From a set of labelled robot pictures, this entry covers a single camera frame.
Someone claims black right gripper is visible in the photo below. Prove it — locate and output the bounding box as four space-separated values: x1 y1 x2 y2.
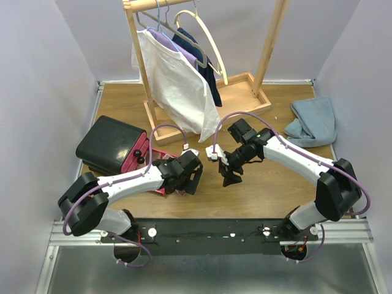
218 143 256 187

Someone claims pink drawer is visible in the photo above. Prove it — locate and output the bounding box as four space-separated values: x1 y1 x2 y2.
121 132 149 173
151 148 178 197

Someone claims black organizer box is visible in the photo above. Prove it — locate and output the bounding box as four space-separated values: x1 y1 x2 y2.
75 115 147 176

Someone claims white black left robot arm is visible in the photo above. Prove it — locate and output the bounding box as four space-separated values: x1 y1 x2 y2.
58 149 203 242

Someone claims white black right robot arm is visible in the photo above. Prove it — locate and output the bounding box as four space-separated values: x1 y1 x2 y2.
206 119 362 240

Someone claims white t-shirt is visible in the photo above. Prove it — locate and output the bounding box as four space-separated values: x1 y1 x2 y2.
137 29 221 143

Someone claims wooden clothes rack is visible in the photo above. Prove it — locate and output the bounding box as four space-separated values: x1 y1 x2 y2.
121 0 290 147

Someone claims light blue towel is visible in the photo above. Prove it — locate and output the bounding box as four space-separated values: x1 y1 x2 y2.
284 97 337 148

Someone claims cream wooden hanger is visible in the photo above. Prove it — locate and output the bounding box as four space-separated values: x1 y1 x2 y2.
173 9 229 86

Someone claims navy blue garment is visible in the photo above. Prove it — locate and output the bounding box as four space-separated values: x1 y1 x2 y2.
172 35 222 107

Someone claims lavender shirt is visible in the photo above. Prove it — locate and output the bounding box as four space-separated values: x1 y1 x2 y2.
146 26 198 70

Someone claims blue hanger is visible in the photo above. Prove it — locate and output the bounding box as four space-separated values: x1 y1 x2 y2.
148 0 179 53

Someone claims grey hanger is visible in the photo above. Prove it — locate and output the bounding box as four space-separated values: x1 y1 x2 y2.
135 1 208 69

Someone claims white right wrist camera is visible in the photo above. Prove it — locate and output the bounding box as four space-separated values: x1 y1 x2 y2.
205 144 228 165

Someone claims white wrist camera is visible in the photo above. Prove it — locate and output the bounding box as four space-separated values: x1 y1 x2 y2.
181 143 200 157
205 144 228 165

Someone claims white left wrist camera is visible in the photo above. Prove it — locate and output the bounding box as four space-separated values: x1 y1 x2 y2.
181 143 200 157

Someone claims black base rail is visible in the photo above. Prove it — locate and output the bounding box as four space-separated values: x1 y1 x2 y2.
100 217 319 257

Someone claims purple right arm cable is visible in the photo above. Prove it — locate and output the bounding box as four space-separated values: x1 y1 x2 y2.
213 111 372 264

